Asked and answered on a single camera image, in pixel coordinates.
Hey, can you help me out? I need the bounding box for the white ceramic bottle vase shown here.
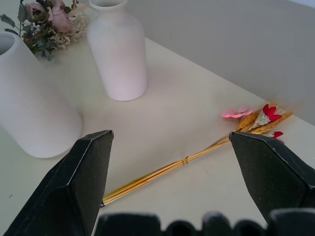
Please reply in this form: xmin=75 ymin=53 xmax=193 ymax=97
xmin=86 ymin=0 xmax=148 ymax=102

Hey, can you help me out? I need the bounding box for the large white ceramic vase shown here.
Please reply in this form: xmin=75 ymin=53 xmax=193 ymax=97
xmin=0 ymin=31 xmax=83 ymax=159

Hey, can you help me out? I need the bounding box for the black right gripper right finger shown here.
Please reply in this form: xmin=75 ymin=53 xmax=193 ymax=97
xmin=228 ymin=131 xmax=315 ymax=225

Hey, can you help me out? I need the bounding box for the dried wheat and red flower bouquet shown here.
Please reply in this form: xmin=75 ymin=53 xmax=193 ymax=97
xmin=102 ymin=97 xmax=300 ymax=207

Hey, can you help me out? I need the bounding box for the pink rose bouquet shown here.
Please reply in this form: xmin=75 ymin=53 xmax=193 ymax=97
xmin=0 ymin=0 xmax=91 ymax=61

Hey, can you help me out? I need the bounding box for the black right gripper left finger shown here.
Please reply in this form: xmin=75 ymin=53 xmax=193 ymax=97
xmin=3 ymin=129 xmax=115 ymax=236

